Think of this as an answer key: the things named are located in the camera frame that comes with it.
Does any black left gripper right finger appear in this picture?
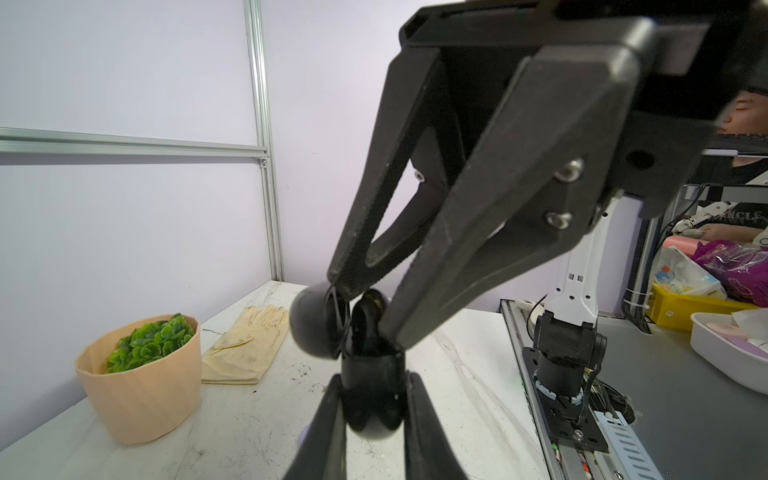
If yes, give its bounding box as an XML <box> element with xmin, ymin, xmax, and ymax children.
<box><xmin>404</xmin><ymin>372</ymin><xmax>467</xmax><ymax>480</ymax></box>

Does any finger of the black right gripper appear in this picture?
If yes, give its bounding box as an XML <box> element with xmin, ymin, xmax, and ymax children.
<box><xmin>379</xmin><ymin>46</ymin><xmax>641</xmax><ymax>349</ymax></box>
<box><xmin>328</xmin><ymin>48</ymin><xmax>465</xmax><ymax>299</ymax></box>

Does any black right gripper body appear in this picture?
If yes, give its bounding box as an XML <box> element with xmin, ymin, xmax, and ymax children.
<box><xmin>399</xmin><ymin>1</ymin><xmax>767</xmax><ymax>215</ymax></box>

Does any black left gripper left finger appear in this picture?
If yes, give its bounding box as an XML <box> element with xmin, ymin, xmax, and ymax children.
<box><xmin>283</xmin><ymin>374</ymin><xmax>347</xmax><ymax>480</ymax></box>

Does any black round charging case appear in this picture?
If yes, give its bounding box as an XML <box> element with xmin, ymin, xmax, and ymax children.
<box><xmin>289</xmin><ymin>282</ymin><xmax>406</xmax><ymax>440</ymax></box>

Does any person at desk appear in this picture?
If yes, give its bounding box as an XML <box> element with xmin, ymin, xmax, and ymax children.
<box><xmin>693</xmin><ymin>90</ymin><xmax>767</xmax><ymax>246</ymax></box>

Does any yellow box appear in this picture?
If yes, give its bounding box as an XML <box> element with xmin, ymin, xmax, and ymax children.
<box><xmin>649</xmin><ymin>283</ymin><xmax>757</xmax><ymax>332</ymax></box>

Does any orange pot with green plant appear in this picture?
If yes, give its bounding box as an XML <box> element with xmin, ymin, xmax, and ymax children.
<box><xmin>75</xmin><ymin>313</ymin><xmax>202</xmax><ymax>445</ymax></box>

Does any purple plastic bag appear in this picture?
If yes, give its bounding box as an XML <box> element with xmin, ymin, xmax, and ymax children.
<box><xmin>692</xmin><ymin>240</ymin><xmax>767</xmax><ymax>308</ymax></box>

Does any white tray with items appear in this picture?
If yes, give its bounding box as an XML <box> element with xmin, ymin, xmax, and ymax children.
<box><xmin>690</xmin><ymin>312</ymin><xmax>767</xmax><ymax>395</ymax></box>

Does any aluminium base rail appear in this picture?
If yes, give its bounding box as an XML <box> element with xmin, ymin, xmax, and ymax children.
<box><xmin>499</xmin><ymin>300</ymin><xmax>663</xmax><ymax>480</ymax></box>

